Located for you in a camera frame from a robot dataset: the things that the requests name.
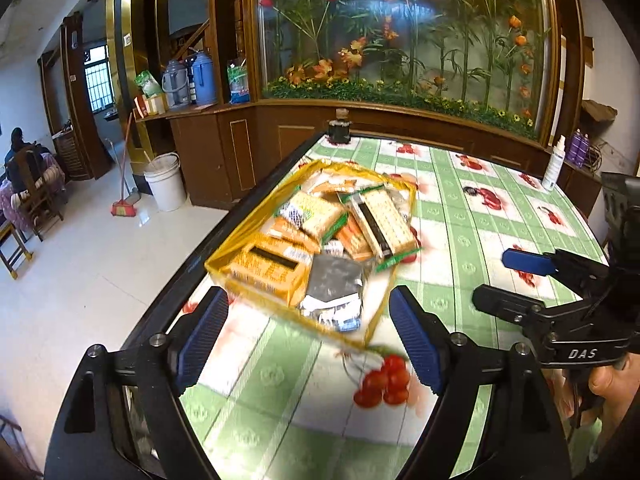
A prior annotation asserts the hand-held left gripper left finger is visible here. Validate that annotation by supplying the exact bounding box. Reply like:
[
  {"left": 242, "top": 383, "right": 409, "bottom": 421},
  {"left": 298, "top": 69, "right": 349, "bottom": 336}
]
[{"left": 44, "top": 286, "right": 231, "bottom": 480}]

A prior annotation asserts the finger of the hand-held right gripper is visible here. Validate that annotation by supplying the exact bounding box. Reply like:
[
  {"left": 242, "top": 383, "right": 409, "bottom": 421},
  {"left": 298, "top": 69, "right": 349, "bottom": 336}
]
[
  {"left": 471, "top": 284, "right": 587, "bottom": 347},
  {"left": 501, "top": 248, "right": 609, "bottom": 292}
]

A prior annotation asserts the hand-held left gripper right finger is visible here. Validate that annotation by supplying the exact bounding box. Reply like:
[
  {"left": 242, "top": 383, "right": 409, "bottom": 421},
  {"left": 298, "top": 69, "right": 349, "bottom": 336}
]
[{"left": 389, "top": 285, "right": 575, "bottom": 480}]

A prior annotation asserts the yellow cardboard tray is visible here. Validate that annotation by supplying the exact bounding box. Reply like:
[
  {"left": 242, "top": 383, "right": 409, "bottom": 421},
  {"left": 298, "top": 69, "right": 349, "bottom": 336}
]
[{"left": 204, "top": 159, "right": 421, "bottom": 352}]

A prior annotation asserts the orange snack packet black label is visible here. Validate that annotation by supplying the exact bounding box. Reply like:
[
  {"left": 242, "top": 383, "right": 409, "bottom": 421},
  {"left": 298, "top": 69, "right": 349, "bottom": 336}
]
[{"left": 221, "top": 231, "right": 312, "bottom": 307}]

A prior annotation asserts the large silver foil packet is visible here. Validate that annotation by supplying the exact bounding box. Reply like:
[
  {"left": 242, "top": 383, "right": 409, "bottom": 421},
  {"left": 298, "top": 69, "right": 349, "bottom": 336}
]
[{"left": 307, "top": 254, "right": 364, "bottom": 303}]

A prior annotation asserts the orange striped cracker packet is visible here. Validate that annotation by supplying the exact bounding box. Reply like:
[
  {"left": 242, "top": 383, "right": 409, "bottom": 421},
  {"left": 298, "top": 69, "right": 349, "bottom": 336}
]
[{"left": 332, "top": 217, "right": 376, "bottom": 262}]

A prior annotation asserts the dark stripe cracker packet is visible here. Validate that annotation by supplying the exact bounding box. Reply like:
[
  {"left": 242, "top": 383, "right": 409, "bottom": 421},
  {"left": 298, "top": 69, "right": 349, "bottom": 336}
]
[{"left": 346, "top": 186, "right": 424, "bottom": 272}]

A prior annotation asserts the small orange snack packet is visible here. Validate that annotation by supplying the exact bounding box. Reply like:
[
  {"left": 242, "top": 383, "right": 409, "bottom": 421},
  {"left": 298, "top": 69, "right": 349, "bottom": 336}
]
[
  {"left": 307, "top": 169, "right": 354, "bottom": 196},
  {"left": 266, "top": 217, "right": 322, "bottom": 254}
]

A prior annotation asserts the green label cracker packet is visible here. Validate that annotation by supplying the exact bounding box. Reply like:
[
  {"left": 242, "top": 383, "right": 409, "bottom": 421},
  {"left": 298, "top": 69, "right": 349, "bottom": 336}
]
[{"left": 276, "top": 191, "right": 349, "bottom": 242}]

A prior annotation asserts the person's right hand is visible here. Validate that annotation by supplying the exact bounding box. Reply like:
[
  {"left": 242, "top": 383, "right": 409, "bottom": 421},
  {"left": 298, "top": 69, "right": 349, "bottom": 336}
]
[{"left": 561, "top": 364, "right": 637, "bottom": 429}]

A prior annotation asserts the green fruit print tablecloth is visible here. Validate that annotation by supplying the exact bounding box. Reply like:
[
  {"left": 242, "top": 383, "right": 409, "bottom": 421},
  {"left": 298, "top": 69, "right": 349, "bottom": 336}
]
[{"left": 165, "top": 134, "right": 609, "bottom": 480}]

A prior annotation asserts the white spray bottle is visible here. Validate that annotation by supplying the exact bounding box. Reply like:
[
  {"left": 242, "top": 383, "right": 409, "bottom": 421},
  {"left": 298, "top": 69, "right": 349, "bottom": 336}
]
[{"left": 541, "top": 134, "right": 567, "bottom": 192}]

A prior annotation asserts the red broom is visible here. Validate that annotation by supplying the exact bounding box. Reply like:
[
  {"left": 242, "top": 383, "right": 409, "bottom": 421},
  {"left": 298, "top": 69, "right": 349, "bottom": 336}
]
[{"left": 110, "top": 111, "right": 139, "bottom": 219}]

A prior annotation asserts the white plastic bucket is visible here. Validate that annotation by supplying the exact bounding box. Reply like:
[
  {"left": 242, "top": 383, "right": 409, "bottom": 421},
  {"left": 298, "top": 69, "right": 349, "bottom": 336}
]
[{"left": 144, "top": 152, "right": 188, "bottom": 212}]

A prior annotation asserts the wooden low cabinet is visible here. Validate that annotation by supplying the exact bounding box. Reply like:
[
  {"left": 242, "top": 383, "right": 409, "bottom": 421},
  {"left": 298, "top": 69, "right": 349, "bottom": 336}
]
[{"left": 134, "top": 99, "right": 604, "bottom": 217}]

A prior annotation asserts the wooden stool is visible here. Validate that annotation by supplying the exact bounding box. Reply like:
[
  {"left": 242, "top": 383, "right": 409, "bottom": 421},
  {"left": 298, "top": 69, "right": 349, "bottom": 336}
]
[{"left": 0, "top": 219, "right": 34, "bottom": 282}]

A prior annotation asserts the wooden chair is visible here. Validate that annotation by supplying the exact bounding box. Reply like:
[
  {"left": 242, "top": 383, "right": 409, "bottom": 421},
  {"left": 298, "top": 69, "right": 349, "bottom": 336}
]
[{"left": 6, "top": 147, "right": 66, "bottom": 242}]

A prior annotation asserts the dark glass jar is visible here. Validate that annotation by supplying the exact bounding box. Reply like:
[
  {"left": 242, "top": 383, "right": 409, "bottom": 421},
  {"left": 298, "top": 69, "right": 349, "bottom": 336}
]
[{"left": 326, "top": 109, "right": 352, "bottom": 144}]

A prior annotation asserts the red white carton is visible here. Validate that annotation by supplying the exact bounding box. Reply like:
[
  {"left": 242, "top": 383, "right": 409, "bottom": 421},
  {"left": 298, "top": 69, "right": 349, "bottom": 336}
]
[{"left": 133, "top": 93, "right": 169, "bottom": 121}]

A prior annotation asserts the grey thermos jug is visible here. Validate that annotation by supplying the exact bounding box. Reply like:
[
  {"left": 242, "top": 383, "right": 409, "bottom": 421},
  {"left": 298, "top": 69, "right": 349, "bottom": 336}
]
[{"left": 161, "top": 58, "right": 190, "bottom": 109}]

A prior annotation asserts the green white bag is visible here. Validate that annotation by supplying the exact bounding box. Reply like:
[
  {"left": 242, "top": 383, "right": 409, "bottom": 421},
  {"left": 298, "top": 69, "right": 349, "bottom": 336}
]
[{"left": 134, "top": 69, "right": 164, "bottom": 99}]

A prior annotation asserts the blue thermos flask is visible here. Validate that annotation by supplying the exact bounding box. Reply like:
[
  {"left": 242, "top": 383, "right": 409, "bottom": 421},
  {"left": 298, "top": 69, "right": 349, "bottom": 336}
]
[{"left": 191, "top": 51, "right": 219, "bottom": 107}]

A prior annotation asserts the barred window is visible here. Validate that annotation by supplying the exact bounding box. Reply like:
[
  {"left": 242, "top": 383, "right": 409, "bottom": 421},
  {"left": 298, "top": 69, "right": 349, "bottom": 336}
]
[{"left": 82, "top": 44, "right": 111, "bottom": 114}]

